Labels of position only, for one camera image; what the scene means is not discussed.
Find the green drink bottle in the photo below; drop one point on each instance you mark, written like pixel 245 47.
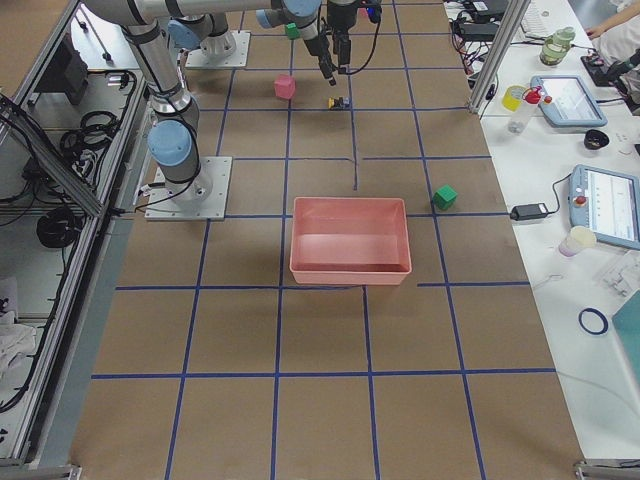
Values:
pixel 556 46

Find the yellow tape roll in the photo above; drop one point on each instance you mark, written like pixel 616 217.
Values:
pixel 512 97

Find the teach pendant upper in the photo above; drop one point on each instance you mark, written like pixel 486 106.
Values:
pixel 568 102

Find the teach pendant lower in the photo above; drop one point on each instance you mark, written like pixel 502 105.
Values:
pixel 607 203

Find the black bowl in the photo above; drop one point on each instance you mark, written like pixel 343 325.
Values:
pixel 595 139

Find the green foam cube at edge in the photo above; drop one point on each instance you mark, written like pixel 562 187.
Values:
pixel 444 197

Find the black power adapter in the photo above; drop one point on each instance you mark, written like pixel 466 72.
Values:
pixel 532 211

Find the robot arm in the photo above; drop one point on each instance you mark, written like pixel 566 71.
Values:
pixel 322 25
pixel 172 142

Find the yellow push button switch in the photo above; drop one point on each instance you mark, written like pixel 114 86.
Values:
pixel 338 103

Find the pink plastic bin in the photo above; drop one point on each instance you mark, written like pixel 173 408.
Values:
pixel 349 241

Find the aluminium frame post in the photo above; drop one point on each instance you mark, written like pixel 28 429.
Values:
pixel 510 23

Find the teach pendant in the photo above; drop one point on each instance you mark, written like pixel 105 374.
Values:
pixel 607 203
pixel 568 102

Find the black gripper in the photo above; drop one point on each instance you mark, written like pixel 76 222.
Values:
pixel 316 46
pixel 340 16

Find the pink foam cube centre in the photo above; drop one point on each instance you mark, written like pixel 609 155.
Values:
pixel 285 86

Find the green foam cube near arm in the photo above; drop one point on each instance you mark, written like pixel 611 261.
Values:
pixel 291 31

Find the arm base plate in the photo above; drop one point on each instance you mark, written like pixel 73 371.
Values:
pixel 226 51
pixel 206 198

